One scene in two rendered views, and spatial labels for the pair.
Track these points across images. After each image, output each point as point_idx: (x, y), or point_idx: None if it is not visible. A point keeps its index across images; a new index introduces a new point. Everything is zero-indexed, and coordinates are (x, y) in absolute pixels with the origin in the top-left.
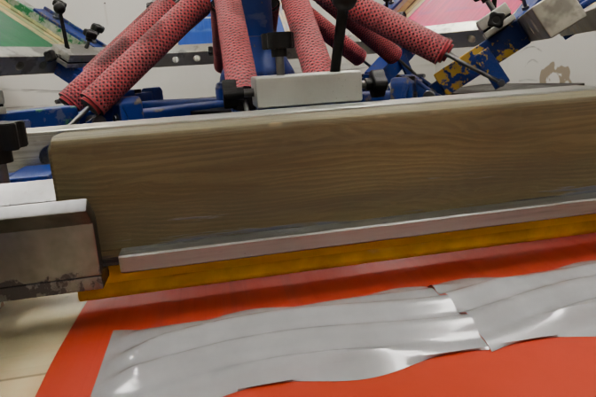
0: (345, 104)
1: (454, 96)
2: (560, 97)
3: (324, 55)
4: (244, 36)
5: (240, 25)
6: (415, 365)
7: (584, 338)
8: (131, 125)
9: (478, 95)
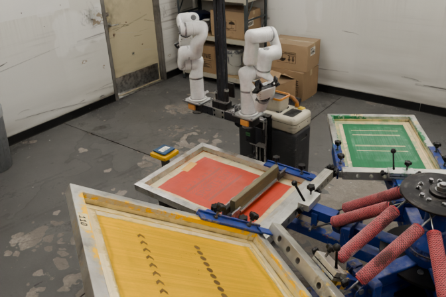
0: (296, 204)
1: (281, 217)
2: (242, 190)
3: (342, 215)
4: (365, 199)
5: (371, 196)
6: (243, 189)
7: (233, 196)
8: (312, 180)
9: (276, 219)
